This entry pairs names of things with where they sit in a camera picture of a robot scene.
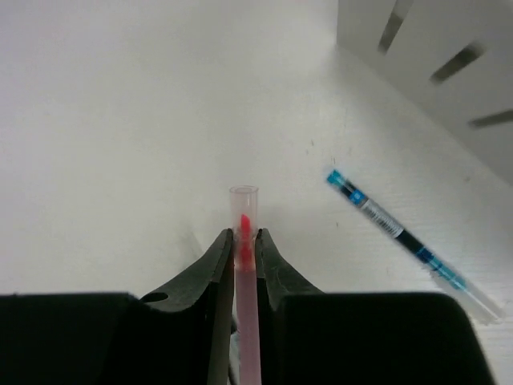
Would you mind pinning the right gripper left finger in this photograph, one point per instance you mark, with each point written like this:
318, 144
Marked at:
177, 334

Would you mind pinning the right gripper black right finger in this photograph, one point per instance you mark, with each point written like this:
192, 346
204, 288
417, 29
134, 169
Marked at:
310, 337

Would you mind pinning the teal black pen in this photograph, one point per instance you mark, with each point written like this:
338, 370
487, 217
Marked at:
446, 276

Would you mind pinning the white two-slot pen holder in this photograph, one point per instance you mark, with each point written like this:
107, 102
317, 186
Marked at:
453, 59

